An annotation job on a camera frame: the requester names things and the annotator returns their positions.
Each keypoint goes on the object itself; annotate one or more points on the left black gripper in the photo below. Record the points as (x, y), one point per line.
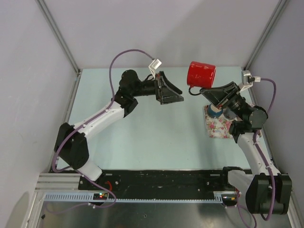
(165, 96)

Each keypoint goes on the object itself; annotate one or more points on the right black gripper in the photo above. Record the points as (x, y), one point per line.
(217, 95)

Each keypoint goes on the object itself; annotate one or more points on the red mug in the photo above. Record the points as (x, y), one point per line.
(200, 75)

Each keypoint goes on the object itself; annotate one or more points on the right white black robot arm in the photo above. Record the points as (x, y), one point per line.
(266, 189)

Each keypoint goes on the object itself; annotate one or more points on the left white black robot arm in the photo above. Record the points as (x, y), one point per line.
(72, 139)

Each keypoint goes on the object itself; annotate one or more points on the blue mug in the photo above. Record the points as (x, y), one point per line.
(213, 112)

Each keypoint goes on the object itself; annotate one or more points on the grey mug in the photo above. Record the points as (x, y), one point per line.
(228, 114)

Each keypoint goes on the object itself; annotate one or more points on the floral tray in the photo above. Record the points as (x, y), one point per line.
(218, 127)

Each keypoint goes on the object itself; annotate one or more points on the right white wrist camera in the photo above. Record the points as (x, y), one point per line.
(248, 80)

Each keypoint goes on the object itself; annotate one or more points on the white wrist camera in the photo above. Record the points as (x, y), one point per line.
(153, 66)
(248, 80)

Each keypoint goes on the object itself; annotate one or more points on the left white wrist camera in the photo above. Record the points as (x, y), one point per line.
(153, 66)

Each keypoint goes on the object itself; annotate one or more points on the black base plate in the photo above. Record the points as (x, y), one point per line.
(166, 184)

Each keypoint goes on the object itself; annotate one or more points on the right aluminium frame post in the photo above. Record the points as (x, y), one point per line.
(273, 20)

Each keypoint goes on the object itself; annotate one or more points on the aluminium frame post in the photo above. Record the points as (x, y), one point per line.
(273, 20)
(57, 34)

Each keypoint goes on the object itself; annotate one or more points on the left aluminium frame post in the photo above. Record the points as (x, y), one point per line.
(57, 34)

